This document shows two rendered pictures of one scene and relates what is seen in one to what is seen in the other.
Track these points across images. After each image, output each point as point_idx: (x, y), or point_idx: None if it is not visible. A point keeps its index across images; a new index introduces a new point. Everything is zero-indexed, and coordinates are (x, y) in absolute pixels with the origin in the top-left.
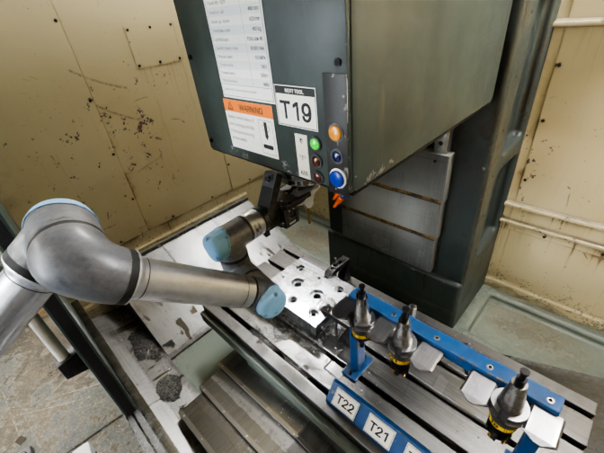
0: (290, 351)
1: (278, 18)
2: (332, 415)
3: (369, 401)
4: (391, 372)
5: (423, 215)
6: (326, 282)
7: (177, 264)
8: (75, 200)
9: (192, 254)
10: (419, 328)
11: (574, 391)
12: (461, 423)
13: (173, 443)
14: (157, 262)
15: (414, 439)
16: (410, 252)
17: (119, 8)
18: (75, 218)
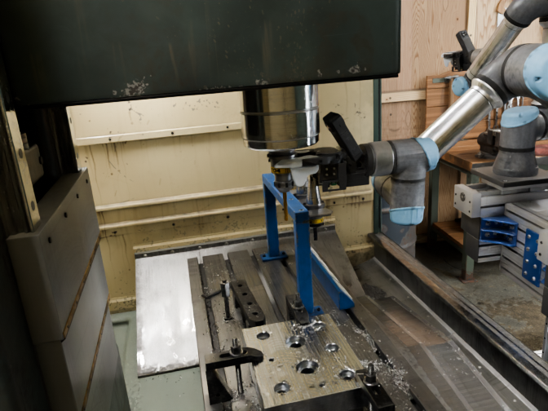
0: (364, 347)
1: None
2: (355, 299)
3: (319, 297)
4: (282, 303)
5: (99, 273)
6: (268, 349)
7: (452, 104)
8: (542, 53)
9: None
10: (286, 192)
11: (158, 302)
12: (271, 273)
13: (532, 373)
14: (465, 93)
15: (314, 258)
16: (110, 353)
17: None
18: (519, 48)
